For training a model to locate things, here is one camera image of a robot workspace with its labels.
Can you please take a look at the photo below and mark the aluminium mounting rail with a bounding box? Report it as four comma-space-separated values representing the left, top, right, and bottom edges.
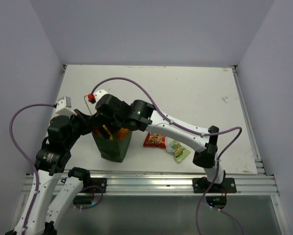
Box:
23, 168, 279, 196

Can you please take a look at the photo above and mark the red snack packet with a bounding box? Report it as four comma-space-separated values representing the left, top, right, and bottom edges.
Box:
143, 132, 166, 149

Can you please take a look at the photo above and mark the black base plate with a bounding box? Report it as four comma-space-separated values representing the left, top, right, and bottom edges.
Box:
192, 177, 237, 193
83, 177, 107, 194

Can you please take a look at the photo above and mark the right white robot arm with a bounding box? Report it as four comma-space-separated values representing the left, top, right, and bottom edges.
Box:
94, 90, 225, 192

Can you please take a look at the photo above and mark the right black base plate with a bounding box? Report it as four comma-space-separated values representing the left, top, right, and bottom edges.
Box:
192, 177, 237, 193

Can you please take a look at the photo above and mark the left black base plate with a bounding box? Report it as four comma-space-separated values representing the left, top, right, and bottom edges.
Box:
83, 177, 107, 194

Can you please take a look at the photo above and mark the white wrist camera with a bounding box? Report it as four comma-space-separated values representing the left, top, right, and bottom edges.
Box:
87, 90, 108, 104
55, 96, 76, 117

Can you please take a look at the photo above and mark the green paper bag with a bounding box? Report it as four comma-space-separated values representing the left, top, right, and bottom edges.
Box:
83, 94, 132, 164

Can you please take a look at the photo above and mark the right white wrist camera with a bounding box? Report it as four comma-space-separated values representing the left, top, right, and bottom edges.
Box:
87, 90, 108, 104

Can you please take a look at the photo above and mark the small green snack packet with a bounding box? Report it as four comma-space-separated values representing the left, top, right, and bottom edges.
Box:
166, 140, 191, 164

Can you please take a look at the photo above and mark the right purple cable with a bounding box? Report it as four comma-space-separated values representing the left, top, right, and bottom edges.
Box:
91, 77, 243, 235

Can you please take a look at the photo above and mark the orange candy packet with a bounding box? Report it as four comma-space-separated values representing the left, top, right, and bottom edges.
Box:
92, 125, 131, 141

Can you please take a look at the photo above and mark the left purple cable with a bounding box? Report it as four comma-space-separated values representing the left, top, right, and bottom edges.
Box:
8, 103, 103, 235

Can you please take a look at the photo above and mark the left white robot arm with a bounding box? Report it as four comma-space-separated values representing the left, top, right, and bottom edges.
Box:
7, 106, 104, 235

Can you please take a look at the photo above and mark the purple cable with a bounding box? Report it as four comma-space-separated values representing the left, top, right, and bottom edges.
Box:
8, 103, 103, 235
91, 77, 243, 235

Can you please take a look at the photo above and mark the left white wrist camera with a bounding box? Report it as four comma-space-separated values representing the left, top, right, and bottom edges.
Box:
55, 96, 76, 117

